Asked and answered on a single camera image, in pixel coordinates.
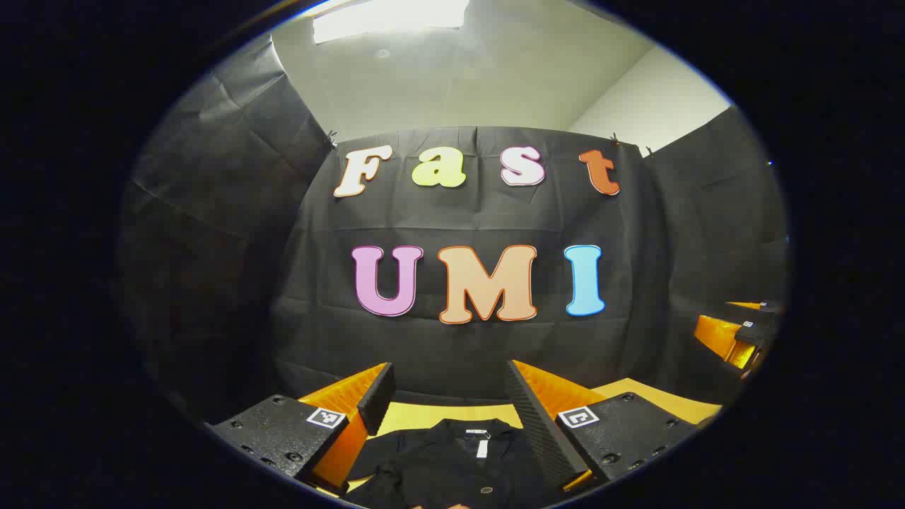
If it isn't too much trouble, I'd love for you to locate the ceiling light panel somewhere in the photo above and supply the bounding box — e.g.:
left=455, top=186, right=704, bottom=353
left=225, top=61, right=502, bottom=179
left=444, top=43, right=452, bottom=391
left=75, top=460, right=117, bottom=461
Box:
left=311, top=0, right=471, bottom=45

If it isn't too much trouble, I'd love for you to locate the black button cardigan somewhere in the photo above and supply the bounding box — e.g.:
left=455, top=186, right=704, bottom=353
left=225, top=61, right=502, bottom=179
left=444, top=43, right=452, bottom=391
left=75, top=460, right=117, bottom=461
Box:
left=344, top=417, right=566, bottom=509

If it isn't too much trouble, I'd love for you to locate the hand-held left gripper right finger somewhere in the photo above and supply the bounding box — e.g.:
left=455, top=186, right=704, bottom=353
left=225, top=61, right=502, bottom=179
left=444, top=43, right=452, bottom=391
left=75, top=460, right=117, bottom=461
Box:
left=503, top=358, right=702, bottom=496

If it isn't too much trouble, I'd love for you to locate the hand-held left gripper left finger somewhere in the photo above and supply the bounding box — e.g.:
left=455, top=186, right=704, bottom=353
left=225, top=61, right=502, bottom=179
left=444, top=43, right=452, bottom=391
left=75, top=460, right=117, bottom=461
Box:
left=209, top=362, right=397, bottom=497

